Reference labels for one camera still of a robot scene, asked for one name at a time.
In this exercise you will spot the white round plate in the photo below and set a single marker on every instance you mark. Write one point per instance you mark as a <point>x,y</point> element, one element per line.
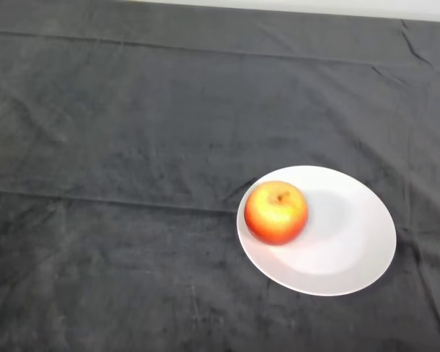
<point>333,249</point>

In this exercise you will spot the black cloth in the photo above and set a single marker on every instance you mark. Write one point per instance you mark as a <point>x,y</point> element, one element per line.
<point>168,128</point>

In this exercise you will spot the red yellow apple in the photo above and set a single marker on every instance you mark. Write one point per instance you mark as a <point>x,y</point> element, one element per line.
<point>276,212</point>

